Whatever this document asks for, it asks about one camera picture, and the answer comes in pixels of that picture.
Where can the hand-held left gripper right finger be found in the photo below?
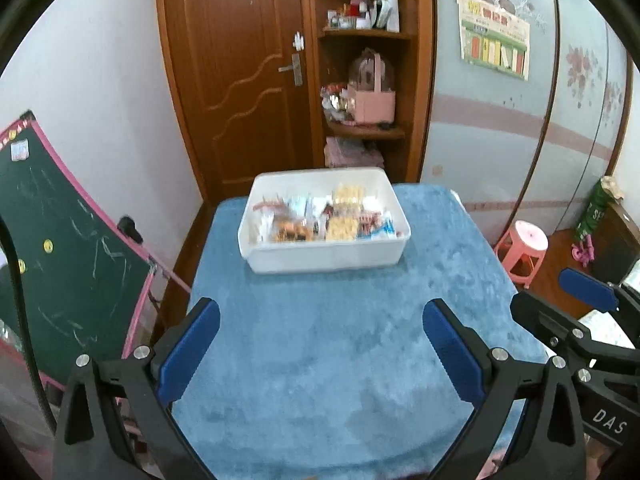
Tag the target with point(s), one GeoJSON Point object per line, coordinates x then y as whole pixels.
{"type": "Point", "coordinates": [452, 355]}

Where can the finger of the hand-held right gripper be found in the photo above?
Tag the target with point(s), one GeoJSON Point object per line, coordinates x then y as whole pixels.
{"type": "Point", "coordinates": [545, 320]}
{"type": "Point", "coordinates": [587, 289]}

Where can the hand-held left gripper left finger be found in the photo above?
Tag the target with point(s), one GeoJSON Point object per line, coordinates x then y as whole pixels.
{"type": "Point", "coordinates": [190, 350]}

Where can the blue candy wrapper packet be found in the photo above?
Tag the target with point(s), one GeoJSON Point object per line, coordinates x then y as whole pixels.
{"type": "Point", "coordinates": [384, 230]}

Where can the orange cracker tray pack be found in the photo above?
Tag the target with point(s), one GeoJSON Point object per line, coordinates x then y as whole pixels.
{"type": "Point", "coordinates": [290, 232]}

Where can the red and white candy packet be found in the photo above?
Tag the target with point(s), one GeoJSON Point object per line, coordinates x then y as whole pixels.
{"type": "Point", "coordinates": [369, 219]}

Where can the white plastic storage bin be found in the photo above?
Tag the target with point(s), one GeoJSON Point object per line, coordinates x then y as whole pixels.
{"type": "Point", "coordinates": [325, 255]}

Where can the red label clear dates packet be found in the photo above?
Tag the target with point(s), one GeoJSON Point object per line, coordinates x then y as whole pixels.
{"type": "Point", "coordinates": [269, 205]}

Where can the clear puffed rice block pack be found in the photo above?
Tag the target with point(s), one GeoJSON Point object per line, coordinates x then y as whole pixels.
{"type": "Point", "coordinates": [342, 227]}

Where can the large white snack bag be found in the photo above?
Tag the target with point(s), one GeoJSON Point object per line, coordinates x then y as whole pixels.
{"type": "Point", "coordinates": [300, 206]}

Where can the small pale rice cake pack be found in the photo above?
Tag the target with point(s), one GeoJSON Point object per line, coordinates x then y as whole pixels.
{"type": "Point", "coordinates": [346, 195]}

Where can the pink toy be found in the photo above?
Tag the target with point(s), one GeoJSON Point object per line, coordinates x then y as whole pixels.
{"type": "Point", "coordinates": [582, 252]}

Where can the pink plastic stool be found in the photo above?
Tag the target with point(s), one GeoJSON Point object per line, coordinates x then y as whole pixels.
{"type": "Point", "coordinates": [522, 252]}

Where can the green bag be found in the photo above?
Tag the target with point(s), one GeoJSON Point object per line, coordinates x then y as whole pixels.
{"type": "Point", "coordinates": [595, 212]}

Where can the blue fleece table blanket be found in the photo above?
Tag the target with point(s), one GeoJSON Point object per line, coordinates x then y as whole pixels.
{"type": "Point", "coordinates": [320, 360]}

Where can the black easel knob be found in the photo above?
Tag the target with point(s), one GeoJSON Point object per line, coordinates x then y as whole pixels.
{"type": "Point", "coordinates": [131, 227]}

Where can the flower print sliding wardrobe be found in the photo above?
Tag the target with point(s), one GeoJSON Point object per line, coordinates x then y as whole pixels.
{"type": "Point", "coordinates": [550, 125]}

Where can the pink folded cloth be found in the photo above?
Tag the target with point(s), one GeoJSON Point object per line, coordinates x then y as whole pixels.
{"type": "Point", "coordinates": [352, 152]}

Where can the pink basket with clear dome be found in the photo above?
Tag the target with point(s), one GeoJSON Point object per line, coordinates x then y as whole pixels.
{"type": "Point", "coordinates": [371, 95]}

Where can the brown wooden door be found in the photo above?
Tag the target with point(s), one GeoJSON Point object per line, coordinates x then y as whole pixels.
{"type": "Point", "coordinates": [235, 75]}

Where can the pile of foil wrappers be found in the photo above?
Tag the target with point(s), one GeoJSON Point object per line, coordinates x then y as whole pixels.
{"type": "Point", "coordinates": [334, 100]}

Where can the wooden corner shelf unit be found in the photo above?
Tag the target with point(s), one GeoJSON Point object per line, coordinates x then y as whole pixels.
{"type": "Point", "coordinates": [410, 70]}

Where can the group of small bottles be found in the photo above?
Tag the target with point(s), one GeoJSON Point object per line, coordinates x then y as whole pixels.
{"type": "Point", "coordinates": [365, 12]}

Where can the green chalkboard pink frame easel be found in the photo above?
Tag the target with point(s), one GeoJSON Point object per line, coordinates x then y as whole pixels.
{"type": "Point", "coordinates": [60, 240]}

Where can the colourful wall poster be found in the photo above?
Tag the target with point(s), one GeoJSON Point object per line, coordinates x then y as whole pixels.
{"type": "Point", "coordinates": [492, 35]}

